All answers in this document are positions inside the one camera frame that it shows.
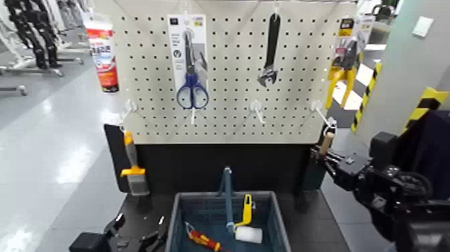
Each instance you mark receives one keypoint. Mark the red yellow screwdriver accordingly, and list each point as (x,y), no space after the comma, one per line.
(202,240)

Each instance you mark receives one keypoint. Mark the red white hanging package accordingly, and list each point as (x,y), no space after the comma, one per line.
(105,67)

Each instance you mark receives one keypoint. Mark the wide yellow black hazard strip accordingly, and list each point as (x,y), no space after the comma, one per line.
(427,103)

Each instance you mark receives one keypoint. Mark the pliers packaging card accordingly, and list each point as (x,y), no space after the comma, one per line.
(346,28)

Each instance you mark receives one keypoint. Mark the blue grey plastic crate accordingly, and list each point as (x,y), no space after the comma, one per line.
(277,225)

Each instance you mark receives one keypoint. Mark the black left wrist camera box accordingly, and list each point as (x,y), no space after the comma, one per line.
(89,242)

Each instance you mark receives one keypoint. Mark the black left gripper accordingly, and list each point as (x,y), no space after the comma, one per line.
(124,244)

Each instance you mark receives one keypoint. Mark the white wall plate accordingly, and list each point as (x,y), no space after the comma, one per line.
(423,27)

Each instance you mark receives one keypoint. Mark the black back panel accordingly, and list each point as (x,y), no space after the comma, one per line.
(211,165)

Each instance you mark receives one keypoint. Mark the white pegboard hook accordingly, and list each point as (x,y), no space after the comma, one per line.
(321,114)
(193,116)
(130,105)
(256,107)

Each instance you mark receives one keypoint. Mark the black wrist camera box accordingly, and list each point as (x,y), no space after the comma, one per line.
(383,149)
(89,242)

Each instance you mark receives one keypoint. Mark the narrow yellow black hazard strip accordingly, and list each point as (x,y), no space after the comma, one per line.
(367,93)

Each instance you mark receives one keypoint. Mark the white pegboard panel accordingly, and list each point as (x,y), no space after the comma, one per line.
(232,116)

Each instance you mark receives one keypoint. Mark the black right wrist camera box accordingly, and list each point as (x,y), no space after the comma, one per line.
(383,149)

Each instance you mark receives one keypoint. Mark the black robot on stand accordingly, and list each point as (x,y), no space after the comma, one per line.
(35,31)

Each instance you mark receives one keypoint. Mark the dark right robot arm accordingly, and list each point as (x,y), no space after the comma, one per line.
(411,204)

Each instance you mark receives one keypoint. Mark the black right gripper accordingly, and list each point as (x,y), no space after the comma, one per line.
(353,174)

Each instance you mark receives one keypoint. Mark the grey metal stand base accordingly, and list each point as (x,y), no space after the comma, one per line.
(42,70)
(14,89)

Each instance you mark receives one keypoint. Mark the black adjustable wrench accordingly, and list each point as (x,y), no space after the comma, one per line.
(272,42)

